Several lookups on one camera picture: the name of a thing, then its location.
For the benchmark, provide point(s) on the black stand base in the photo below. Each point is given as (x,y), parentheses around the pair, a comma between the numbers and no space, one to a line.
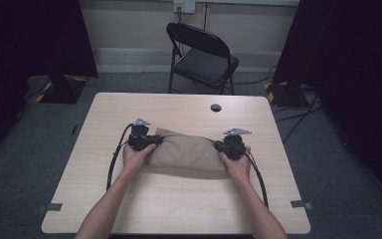
(63,91)

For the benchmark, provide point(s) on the beige shorts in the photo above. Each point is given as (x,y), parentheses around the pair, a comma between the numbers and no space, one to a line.
(185,151)

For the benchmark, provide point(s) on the black yellow striped box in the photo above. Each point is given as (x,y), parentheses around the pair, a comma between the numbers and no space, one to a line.
(283,94)

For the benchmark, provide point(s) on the person's right hand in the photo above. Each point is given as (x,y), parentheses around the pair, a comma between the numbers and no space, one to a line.
(238,167)

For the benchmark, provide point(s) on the dark curtain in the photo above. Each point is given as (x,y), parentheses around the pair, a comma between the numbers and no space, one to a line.
(354,83)
(30,49)

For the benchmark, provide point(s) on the person's left hand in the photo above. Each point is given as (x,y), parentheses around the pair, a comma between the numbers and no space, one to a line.
(136,161)

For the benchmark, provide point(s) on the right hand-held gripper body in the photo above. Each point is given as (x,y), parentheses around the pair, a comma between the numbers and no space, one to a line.
(233,147)

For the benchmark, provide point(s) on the white wall socket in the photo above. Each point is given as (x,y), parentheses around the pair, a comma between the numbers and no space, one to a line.
(184,6)

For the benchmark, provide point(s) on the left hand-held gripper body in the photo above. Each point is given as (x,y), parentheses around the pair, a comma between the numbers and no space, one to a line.
(138,137)

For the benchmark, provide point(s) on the black folding chair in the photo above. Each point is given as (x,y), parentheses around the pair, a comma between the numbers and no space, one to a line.
(205,63)

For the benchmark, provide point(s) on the small black floor strip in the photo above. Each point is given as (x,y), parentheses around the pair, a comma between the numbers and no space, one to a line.
(74,129)

